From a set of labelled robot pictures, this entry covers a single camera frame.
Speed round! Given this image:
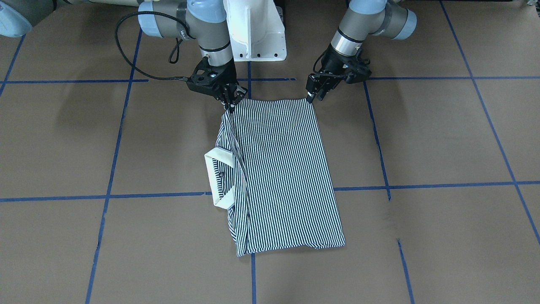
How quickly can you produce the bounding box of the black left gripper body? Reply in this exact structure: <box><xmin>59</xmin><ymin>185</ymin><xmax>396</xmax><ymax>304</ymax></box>
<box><xmin>305</xmin><ymin>45</ymin><xmax>372</xmax><ymax>103</ymax></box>

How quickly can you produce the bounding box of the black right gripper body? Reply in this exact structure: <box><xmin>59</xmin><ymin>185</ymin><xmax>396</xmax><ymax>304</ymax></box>
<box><xmin>186</xmin><ymin>57</ymin><xmax>248</xmax><ymax>113</ymax></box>

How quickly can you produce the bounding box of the navy white striped polo shirt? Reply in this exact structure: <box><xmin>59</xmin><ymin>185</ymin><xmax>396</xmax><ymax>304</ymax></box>
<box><xmin>204</xmin><ymin>99</ymin><xmax>346</xmax><ymax>257</ymax></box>

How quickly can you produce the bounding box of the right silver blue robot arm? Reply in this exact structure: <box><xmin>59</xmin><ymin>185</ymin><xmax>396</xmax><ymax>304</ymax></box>
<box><xmin>0</xmin><ymin>0</ymin><xmax>247</xmax><ymax>112</ymax></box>

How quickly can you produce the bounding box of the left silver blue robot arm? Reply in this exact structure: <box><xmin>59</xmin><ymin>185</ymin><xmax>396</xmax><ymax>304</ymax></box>
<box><xmin>305</xmin><ymin>0</ymin><xmax>417</xmax><ymax>103</ymax></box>

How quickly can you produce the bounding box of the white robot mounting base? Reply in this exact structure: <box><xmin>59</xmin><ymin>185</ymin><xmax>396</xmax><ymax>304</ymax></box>
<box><xmin>224</xmin><ymin>0</ymin><xmax>287</xmax><ymax>62</ymax></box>

